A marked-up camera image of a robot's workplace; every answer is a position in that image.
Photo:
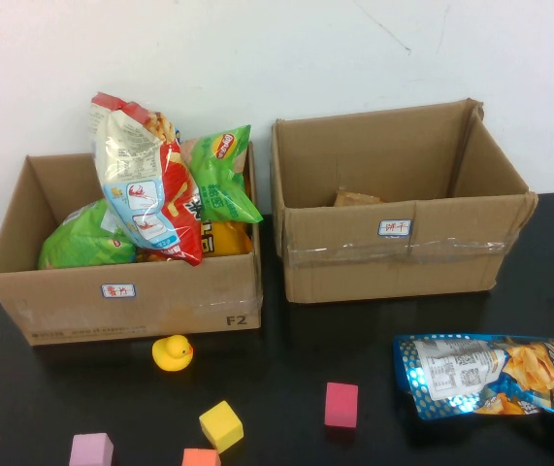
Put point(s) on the short brown snack bar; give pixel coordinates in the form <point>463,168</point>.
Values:
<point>354,199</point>

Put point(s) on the blue chips bag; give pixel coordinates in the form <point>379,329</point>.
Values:
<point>451,374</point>

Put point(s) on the red and white snack bag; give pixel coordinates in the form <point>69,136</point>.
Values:
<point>131,160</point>

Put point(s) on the yellow chips bag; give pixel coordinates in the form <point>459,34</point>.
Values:
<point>228,240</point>

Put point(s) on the green Lay's chips bag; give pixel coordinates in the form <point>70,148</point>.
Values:
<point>218,189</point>

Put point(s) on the taped cardboard box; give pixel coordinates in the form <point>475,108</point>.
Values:
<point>354,272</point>

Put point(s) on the yellow rubber duck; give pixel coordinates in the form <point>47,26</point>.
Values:
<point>172,356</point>

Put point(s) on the pink foam cube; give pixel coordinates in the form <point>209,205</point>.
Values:
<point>341,405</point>

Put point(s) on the cardboard box with F2 print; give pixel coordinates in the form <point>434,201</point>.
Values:
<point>111,315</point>

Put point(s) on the green crumpled chips bag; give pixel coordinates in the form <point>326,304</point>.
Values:
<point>77,242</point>

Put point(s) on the yellow foam cube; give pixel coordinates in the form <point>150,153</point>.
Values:
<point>220,427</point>

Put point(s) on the orange foam cube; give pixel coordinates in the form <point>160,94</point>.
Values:
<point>201,458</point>

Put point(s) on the lilac foam cube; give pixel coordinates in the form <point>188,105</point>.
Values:
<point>91,451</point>

